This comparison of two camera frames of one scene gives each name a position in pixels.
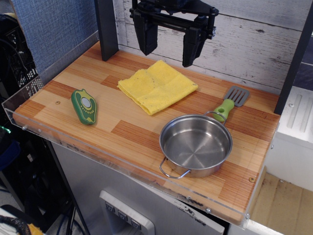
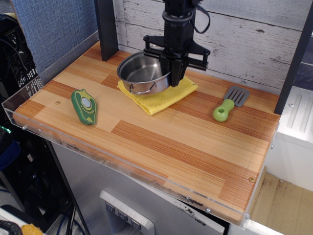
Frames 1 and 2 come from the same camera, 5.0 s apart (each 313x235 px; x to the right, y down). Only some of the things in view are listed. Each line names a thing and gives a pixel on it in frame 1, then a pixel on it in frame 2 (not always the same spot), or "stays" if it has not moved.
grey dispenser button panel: x=119 y=216 stays
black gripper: x=193 y=14 → x=178 y=41
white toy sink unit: x=291 y=158 stays
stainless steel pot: x=199 y=144 → x=141 y=73
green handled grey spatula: x=235 y=95 stays
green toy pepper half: x=85 y=106 stays
